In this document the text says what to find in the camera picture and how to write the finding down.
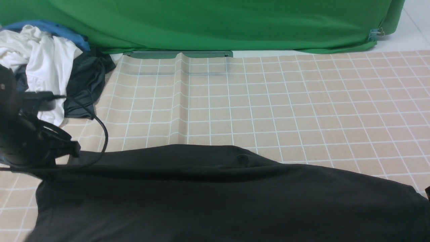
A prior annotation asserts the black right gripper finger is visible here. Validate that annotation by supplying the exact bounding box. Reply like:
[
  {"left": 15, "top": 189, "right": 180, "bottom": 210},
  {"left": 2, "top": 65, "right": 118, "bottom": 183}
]
[{"left": 425, "top": 186, "right": 430, "bottom": 201}]

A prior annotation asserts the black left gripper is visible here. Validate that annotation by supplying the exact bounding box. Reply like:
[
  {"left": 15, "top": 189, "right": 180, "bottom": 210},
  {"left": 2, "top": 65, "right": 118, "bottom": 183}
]
[{"left": 0, "top": 108, "right": 81, "bottom": 168}]

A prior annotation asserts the dark gray long-sleeve top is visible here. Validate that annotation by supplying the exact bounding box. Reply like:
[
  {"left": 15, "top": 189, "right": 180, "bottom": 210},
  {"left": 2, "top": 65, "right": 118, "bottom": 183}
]
[{"left": 26, "top": 145, "right": 429, "bottom": 242}]

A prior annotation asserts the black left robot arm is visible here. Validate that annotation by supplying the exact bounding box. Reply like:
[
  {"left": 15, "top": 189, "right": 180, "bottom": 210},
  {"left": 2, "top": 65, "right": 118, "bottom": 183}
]
[{"left": 0, "top": 66, "right": 81, "bottom": 168}]

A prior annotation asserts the dark teal crumpled garment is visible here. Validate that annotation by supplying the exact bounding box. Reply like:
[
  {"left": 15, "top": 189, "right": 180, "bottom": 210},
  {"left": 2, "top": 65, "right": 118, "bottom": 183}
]
[{"left": 15, "top": 49, "right": 116, "bottom": 119}]

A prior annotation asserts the white crumpled shirt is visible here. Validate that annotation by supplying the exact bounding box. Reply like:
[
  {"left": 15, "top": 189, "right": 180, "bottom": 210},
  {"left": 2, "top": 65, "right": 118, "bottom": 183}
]
[{"left": 0, "top": 25, "right": 83, "bottom": 126}]

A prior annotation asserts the beige checkered tablecloth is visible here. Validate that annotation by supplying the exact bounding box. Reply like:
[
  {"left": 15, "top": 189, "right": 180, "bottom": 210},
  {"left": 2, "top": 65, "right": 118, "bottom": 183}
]
[{"left": 0, "top": 50, "right": 430, "bottom": 242}]

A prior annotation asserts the blue crumpled garment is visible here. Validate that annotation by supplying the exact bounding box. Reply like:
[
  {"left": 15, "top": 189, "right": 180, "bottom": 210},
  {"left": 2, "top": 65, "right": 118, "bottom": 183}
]
[{"left": 1, "top": 20, "right": 90, "bottom": 52}]

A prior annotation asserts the green backdrop cloth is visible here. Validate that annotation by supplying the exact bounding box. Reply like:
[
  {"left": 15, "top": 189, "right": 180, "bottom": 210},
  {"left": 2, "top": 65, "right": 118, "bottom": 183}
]
[{"left": 0, "top": 0, "right": 404, "bottom": 54}]

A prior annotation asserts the blue binder clip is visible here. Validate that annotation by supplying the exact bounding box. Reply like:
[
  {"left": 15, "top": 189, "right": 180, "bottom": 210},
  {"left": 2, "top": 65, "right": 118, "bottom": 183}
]
[{"left": 368, "top": 28, "right": 385, "bottom": 42}]

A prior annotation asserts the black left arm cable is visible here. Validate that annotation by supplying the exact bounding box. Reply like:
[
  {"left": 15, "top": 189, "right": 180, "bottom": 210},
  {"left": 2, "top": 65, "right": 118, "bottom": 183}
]
[{"left": 0, "top": 96, "right": 109, "bottom": 172}]

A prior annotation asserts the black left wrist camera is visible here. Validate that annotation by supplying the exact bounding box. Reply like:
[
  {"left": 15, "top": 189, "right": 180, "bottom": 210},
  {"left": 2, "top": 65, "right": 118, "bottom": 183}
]
[{"left": 20, "top": 91, "right": 67, "bottom": 113}]

